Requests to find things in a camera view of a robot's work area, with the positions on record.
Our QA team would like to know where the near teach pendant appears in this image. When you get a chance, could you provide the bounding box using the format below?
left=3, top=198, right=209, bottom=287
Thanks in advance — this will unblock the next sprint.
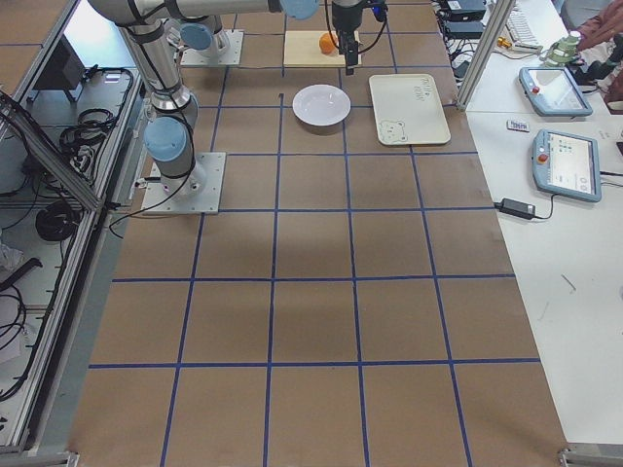
left=531, top=129, right=602, bottom=202

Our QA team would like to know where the green white bottle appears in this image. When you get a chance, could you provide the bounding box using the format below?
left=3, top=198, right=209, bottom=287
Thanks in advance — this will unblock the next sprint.
left=543, top=31, right=581, bottom=67

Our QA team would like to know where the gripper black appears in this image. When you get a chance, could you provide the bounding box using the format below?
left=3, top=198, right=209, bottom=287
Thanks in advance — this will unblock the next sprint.
left=331, top=0, right=363, bottom=75

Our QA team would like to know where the aluminium frame post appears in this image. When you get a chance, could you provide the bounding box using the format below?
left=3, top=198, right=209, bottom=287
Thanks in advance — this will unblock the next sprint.
left=456, top=0, right=515, bottom=111

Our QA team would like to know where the teach pendant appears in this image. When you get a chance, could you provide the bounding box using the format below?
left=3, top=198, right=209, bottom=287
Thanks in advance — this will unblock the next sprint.
left=518, top=67, right=593, bottom=117
left=531, top=129, right=602, bottom=202

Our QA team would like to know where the brass cylinder tool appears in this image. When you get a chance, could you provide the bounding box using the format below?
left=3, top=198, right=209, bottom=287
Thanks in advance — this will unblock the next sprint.
left=496, top=36, right=513, bottom=50

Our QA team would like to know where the white round plate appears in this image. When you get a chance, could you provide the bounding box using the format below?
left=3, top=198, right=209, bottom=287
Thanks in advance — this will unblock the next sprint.
left=292, top=84, right=351, bottom=126

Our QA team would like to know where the white keyboard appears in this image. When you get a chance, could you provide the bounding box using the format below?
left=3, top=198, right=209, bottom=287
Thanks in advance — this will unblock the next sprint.
left=506, top=10, right=542, bottom=52

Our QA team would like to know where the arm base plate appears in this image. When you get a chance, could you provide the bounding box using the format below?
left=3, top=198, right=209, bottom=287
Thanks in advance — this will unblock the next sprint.
left=141, top=152, right=226, bottom=216
left=180, top=26, right=244, bottom=67

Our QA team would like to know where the small printed card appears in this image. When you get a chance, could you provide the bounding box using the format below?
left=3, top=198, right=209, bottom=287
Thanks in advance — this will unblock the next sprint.
left=506, top=120, right=530, bottom=132

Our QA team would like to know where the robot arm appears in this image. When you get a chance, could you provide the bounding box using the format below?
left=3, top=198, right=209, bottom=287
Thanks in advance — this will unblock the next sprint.
left=166, top=16, right=231, bottom=57
left=90, top=1, right=319, bottom=202

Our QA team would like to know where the cream bear tray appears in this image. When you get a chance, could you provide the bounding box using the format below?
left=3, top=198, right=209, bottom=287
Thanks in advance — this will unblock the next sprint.
left=368, top=73, right=451, bottom=146

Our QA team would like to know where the black power adapter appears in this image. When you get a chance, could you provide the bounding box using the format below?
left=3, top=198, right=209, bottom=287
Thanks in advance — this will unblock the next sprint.
left=494, top=198, right=535, bottom=220

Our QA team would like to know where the orange fruit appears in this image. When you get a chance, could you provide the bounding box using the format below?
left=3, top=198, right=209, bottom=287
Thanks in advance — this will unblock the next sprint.
left=318, top=32, right=338, bottom=54

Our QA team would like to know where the far teach pendant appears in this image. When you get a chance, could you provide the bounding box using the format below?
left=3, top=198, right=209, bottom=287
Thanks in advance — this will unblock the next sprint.
left=518, top=67, right=593, bottom=117

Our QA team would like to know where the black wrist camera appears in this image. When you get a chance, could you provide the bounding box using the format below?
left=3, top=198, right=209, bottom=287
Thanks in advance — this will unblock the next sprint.
left=366, top=0, right=388, bottom=23

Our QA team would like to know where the bamboo cutting board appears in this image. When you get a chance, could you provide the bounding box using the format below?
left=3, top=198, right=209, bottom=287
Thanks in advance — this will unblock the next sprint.
left=283, top=30, right=346, bottom=68

